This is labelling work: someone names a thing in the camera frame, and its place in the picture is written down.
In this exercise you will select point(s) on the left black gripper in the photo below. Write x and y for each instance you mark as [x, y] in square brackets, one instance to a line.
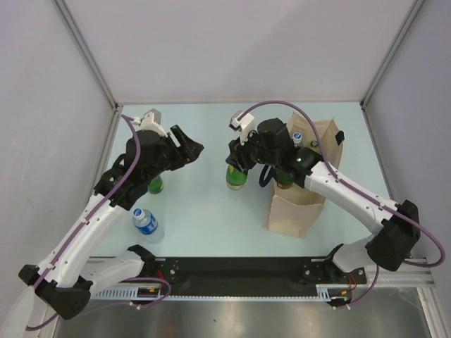
[192, 148]

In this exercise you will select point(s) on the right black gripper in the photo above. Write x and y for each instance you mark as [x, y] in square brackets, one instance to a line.
[237, 155]

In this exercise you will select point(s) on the blue label water bottle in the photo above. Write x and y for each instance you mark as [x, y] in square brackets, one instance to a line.
[297, 138]

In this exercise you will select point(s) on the beige canvas tote bag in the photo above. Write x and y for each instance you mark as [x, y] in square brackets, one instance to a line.
[293, 211]

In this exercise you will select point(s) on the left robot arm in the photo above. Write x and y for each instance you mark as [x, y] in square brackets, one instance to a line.
[61, 280]

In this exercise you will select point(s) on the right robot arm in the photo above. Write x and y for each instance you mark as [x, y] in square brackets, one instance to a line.
[393, 235]

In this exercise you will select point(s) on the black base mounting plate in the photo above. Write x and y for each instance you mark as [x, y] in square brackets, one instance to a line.
[253, 275]

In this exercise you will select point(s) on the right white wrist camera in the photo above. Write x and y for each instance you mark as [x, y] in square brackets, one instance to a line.
[243, 123]

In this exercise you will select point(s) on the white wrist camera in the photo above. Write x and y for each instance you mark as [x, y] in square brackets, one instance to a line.
[151, 120]
[243, 123]

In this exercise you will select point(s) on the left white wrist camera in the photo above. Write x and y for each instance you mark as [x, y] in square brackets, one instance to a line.
[151, 120]

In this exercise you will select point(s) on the white slotted cable duct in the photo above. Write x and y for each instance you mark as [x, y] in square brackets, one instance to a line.
[136, 292]

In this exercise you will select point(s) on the aluminium frame rail left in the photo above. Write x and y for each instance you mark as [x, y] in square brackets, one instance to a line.
[81, 44]

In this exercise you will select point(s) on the aluminium frame rail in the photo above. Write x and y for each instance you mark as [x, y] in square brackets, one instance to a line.
[393, 50]
[81, 44]

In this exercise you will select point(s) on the aluminium frame rail right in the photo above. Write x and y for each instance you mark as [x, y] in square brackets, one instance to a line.
[393, 50]

